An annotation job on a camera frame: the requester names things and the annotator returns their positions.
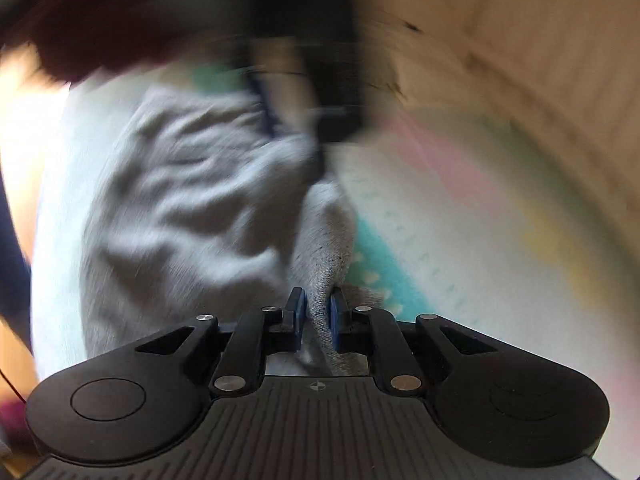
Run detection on grey knit pants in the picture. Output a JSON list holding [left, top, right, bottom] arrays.
[[80, 87, 366, 375]]

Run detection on beige wooden bed frame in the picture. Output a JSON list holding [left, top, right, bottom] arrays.
[[363, 0, 639, 217]]

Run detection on floral pastel bed sheet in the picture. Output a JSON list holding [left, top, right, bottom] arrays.
[[32, 63, 639, 479]]

